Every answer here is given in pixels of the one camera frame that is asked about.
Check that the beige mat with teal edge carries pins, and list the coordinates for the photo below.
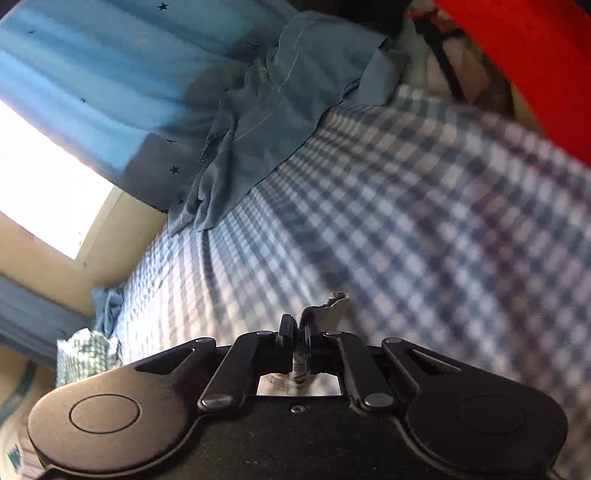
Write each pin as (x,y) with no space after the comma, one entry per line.
(18,415)

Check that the green gingham cloth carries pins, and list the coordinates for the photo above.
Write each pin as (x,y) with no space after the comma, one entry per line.
(87,355)

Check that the grey printed sweatshirt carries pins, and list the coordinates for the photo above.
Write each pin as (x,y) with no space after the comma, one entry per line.
(323,311)

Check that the blue white checkered bed sheet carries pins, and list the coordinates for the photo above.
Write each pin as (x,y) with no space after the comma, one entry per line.
(392,221)

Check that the window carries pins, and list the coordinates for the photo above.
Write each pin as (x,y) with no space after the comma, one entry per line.
(41,180)

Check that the red cloth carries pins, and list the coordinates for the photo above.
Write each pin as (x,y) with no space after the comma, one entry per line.
(531,55)

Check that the blue cloth garment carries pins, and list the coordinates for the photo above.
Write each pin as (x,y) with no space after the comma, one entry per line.
(277,106)

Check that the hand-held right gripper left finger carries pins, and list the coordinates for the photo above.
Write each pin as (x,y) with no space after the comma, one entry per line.
(287,333)

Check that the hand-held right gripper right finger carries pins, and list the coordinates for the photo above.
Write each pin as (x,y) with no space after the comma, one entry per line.
(317,345)

